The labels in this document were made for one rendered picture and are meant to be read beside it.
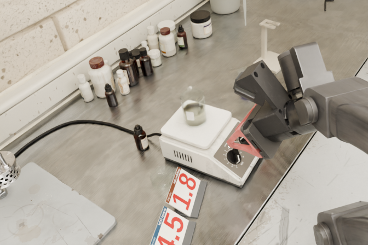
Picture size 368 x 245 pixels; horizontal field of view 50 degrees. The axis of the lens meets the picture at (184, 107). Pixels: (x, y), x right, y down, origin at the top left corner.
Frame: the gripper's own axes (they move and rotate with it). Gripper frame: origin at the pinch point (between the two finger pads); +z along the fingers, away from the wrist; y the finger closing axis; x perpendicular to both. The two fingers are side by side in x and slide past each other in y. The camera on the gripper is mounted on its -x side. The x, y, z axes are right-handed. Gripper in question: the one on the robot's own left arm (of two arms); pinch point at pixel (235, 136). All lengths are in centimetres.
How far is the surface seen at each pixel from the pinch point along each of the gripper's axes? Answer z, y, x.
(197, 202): 12.3, 8.1, 7.0
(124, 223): 20.7, 19.0, 0.6
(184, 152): 14.5, 1.4, -1.0
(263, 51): 17.3, -44.0, -0.1
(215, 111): 11.0, -9.7, -2.4
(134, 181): 24.5, 9.6, -2.3
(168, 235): 11.1, 18.2, 5.4
